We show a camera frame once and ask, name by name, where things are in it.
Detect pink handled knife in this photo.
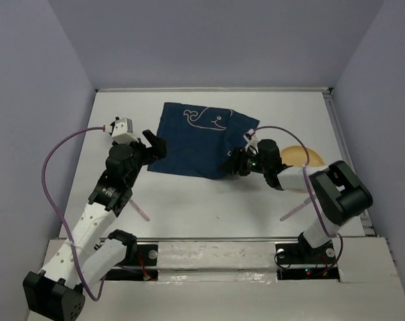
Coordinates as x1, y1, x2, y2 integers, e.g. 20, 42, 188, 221
280, 197, 311, 221

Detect pink handled fork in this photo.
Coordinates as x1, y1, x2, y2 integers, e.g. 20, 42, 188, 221
129, 199, 150, 221

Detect tan wooden plate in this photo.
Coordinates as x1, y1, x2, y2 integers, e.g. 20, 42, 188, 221
279, 145, 325, 194

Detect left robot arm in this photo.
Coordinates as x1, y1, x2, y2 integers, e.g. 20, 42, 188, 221
23, 130, 167, 320

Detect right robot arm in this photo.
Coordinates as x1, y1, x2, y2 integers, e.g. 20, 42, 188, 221
219, 139, 374, 262

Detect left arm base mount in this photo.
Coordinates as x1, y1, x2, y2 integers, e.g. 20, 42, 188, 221
105, 243, 159, 282

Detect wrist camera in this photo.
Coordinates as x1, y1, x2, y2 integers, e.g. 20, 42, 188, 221
243, 129, 259, 150
105, 117, 138, 144

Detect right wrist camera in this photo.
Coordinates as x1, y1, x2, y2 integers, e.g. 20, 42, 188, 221
243, 129, 259, 150

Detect blue whale cloth placemat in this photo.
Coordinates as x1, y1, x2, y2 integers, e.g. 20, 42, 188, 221
148, 102, 260, 180

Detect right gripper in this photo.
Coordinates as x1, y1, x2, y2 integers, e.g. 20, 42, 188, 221
216, 146, 268, 176

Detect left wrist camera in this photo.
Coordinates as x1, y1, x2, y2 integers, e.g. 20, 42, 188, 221
105, 117, 138, 144

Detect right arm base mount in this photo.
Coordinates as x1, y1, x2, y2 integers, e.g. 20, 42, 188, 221
274, 241, 340, 281

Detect metal rail at table front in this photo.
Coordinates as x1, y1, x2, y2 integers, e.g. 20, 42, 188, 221
137, 236, 298, 243

